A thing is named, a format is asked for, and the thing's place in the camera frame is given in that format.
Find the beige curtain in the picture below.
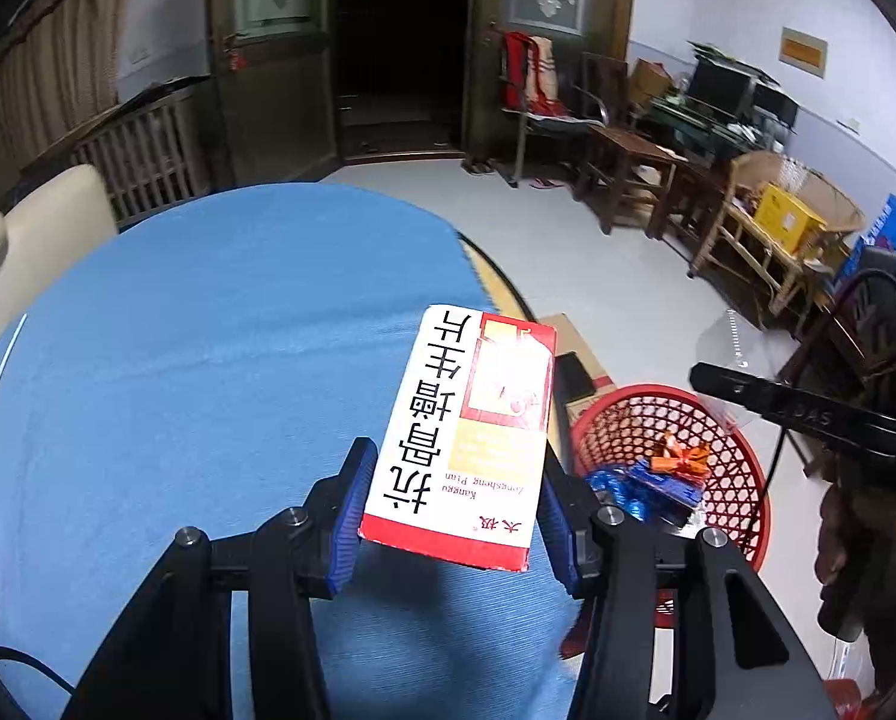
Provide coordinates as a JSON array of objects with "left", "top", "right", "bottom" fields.
[{"left": 0, "top": 0, "right": 142, "bottom": 211}]

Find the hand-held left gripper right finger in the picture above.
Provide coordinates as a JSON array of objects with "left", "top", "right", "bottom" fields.
[{"left": 536, "top": 457, "right": 831, "bottom": 720}]

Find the small black monitor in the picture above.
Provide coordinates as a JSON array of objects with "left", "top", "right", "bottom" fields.
[{"left": 751, "top": 82, "right": 801, "bottom": 132}]

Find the person's right hand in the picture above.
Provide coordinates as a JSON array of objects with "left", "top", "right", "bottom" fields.
[{"left": 815, "top": 484, "right": 896, "bottom": 586}]

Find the black cable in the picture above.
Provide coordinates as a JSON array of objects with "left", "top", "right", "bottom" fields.
[
  {"left": 0, "top": 645, "right": 74, "bottom": 695},
  {"left": 759, "top": 270, "right": 869, "bottom": 492}
]

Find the orange wall sign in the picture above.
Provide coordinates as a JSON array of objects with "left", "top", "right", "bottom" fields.
[{"left": 780, "top": 26, "right": 828, "bottom": 78}]

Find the dark wooden chair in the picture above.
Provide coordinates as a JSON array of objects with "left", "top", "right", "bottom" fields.
[{"left": 575, "top": 52, "right": 689, "bottom": 237}]

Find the wooden door with glass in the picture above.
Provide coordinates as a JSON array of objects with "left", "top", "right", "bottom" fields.
[
  {"left": 464, "top": 0, "right": 638, "bottom": 162},
  {"left": 206, "top": 0, "right": 340, "bottom": 166}
]

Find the red cloth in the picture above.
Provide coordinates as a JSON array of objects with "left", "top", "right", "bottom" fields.
[{"left": 502, "top": 31, "right": 561, "bottom": 117}]

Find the yellow box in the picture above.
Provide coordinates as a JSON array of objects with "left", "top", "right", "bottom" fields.
[{"left": 751, "top": 181, "right": 828, "bottom": 256}]

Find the blue toothpaste box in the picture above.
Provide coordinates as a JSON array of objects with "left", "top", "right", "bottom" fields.
[{"left": 628, "top": 457, "right": 708, "bottom": 526}]

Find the beige leather sofa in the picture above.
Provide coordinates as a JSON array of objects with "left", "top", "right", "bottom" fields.
[{"left": 0, "top": 163, "right": 119, "bottom": 391}]

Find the metal frame chair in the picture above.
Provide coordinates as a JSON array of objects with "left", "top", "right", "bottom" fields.
[{"left": 497, "top": 30, "right": 614, "bottom": 188}]

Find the red and white medicine box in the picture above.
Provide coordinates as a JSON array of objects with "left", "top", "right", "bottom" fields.
[{"left": 358, "top": 304, "right": 558, "bottom": 572}]

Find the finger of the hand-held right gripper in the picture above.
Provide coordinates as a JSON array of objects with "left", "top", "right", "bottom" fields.
[{"left": 689, "top": 362, "right": 896, "bottom": 466}]

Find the cluttered green desk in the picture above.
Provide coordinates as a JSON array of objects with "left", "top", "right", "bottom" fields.
[{"left": 643, "top": 101, "right": 779, "bottom": 166}]

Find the wooden crib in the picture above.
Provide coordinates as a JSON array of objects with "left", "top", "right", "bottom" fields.
[{"left": 20, "top": 79, "right": 213, "bottom": 222}]

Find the orange wrapper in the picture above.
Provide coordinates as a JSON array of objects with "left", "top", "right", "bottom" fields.
[{"left": 654, "top": 431, "right": 713, "bottom": 477}]

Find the bamboo chair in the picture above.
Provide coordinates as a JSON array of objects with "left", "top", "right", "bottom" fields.
[{"left": 689, "top": 150, "right": 869, "bottom": 331}]

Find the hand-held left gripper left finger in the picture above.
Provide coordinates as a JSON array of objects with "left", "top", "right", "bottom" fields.
[{"left": 62, "top": 436, "right": 380, "bottom": 720}]

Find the large black monitor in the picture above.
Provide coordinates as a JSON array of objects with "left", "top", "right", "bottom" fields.
[{"left": 684, "top": 56, "right": 756, "bottom": 121}]

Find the flat cardboard box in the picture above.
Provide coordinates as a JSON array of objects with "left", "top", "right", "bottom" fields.
[{"left": 538, "top": 313, "right": 618, "bottom": 466}]

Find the red plastic basket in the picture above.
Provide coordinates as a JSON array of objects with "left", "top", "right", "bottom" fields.
[{"left": 560, "top": 384, "right": 771, "bottom": 661}]

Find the brown cardboard box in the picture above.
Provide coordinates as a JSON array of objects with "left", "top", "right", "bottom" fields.
[{"left": 628, "top": 60, "right": 674, "bottom": 110}]

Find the round wooden table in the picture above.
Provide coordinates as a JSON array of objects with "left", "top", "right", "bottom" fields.
[{"left": 455, "top": 231, "right": 539, "bottom": 325}]

